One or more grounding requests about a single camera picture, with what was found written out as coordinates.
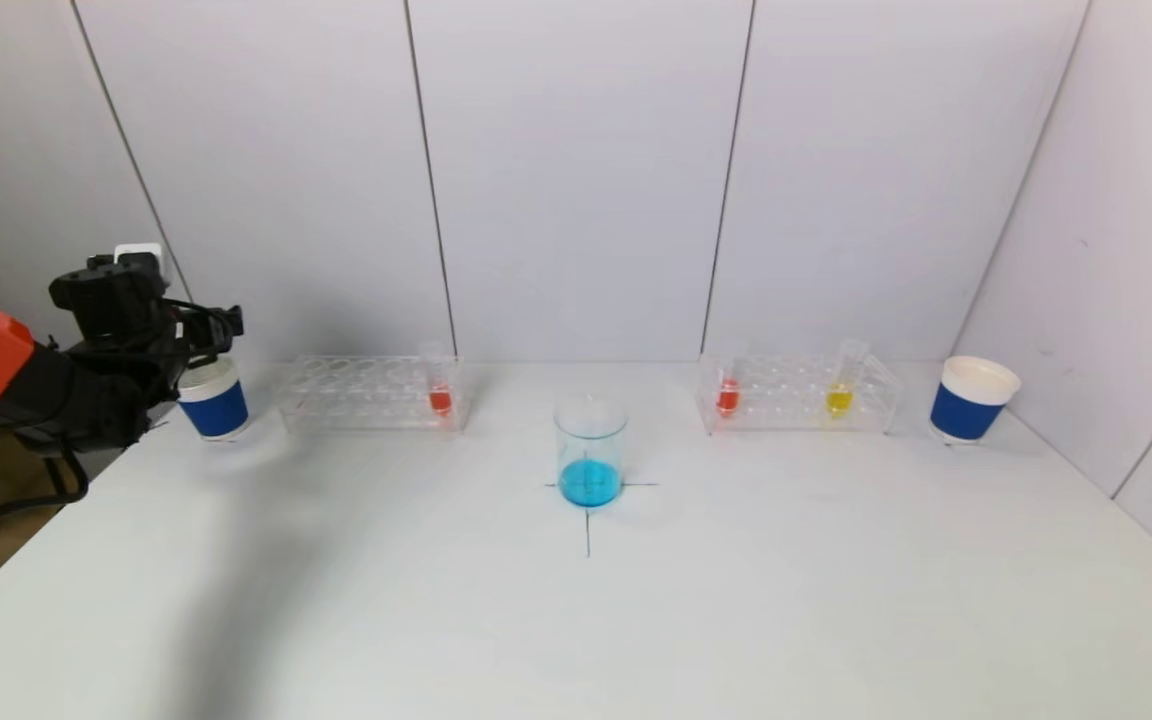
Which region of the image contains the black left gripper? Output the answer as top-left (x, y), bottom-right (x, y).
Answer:
top-left (159, 304), bottom-right (245, 369)

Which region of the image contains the clear acrylic test tube rack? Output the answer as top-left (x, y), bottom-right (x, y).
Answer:
top-left (695, 351), bottom-right (905, 437)
top-left (270, 354), bottom-right (468, 434)

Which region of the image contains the test tube with red pigment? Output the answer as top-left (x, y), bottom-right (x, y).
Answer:
top-left (419, 339), bottom-right (456, 420)
top-left (713, 337), bottom-right (748, 419)

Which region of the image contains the clear glass beaker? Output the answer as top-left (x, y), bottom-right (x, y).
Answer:
top-left (552, 394), bottom-right (630, 510)

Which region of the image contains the test tube with yellow pigment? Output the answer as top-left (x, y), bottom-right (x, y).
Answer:
top-left (824, 337), bottom-right (870, 419)

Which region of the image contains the blue and white paper cup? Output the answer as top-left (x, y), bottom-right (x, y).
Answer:
top-left (176, 352), bottom-right (251, 444)
top-left (928, 355), bottom-right (1023, 447)

